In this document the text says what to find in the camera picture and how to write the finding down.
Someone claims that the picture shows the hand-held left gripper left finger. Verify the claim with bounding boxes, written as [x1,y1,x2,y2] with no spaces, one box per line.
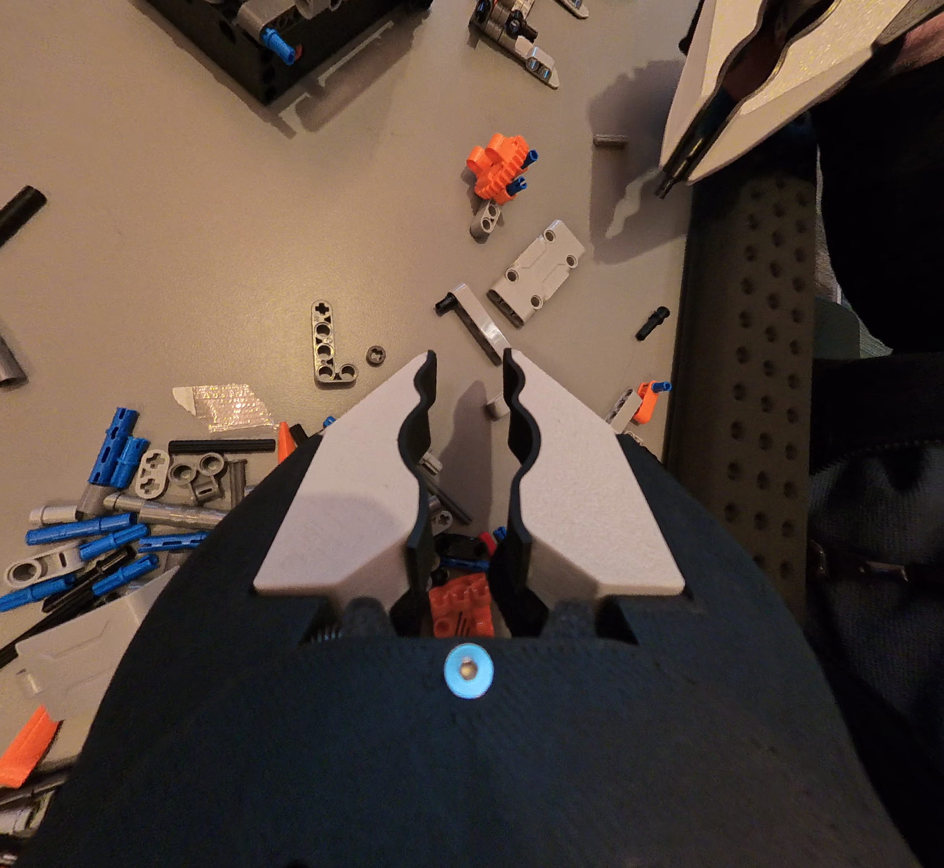
[254,352,441,614]

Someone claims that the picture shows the small orange piece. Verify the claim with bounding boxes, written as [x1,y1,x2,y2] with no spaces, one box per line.
[605,382,672,434]

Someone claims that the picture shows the orange connector block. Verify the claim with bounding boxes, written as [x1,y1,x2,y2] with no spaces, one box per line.
[465,131,539,239]

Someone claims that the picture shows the pile of plastic building pieces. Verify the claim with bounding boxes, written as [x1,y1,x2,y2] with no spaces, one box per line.
[0,404,510,832]

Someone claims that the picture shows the grey beam with black pin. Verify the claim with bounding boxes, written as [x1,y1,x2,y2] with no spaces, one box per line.
[436,283,510,368]

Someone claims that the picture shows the light grey panel piece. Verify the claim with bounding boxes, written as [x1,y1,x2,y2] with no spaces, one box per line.
[487,220,587,326]

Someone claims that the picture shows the clear plastic wrapper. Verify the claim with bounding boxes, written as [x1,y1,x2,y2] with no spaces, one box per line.
[173,382,274,434]

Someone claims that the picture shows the dark grey angled beam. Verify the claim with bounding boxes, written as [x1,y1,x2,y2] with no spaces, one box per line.
[310,301,359,387]

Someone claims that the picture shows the black angled axle piece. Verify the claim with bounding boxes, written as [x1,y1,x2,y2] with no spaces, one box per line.
[0,187,48,250]

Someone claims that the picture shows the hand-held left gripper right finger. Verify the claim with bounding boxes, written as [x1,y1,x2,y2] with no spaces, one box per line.
[502,351,687,612]

